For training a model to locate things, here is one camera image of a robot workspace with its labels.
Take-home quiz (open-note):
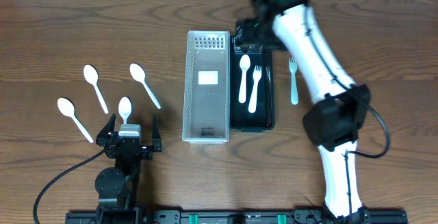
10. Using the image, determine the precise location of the pale blue plastic fork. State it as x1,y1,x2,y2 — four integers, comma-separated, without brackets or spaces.
289,58,299,105

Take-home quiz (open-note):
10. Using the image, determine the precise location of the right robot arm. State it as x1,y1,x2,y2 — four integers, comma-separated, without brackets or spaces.
240,0,370,221

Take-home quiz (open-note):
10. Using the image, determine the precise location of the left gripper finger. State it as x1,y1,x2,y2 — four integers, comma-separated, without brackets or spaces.
152,116,161,145
97,114,116,138

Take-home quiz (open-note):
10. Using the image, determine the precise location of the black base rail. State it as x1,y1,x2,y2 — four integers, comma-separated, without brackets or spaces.
65,208,409,224

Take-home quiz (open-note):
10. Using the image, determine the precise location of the black plastic basket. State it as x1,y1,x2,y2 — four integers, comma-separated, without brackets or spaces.
229,36,275,132

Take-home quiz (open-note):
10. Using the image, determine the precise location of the clear plastic basket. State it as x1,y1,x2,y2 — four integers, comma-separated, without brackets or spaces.
182,31,230,144

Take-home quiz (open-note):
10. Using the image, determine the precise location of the white fork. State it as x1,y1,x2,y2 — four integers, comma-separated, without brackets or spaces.
248,65,262,113

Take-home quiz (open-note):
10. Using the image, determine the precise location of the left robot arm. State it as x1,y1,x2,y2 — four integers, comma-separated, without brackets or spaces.
89,114,162,224

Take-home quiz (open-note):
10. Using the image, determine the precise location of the white spoon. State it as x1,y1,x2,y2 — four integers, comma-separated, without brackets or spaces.
129,63,162,109
57,97,94,143
118,97,132,125
238,54,250,103
83,64,109,114

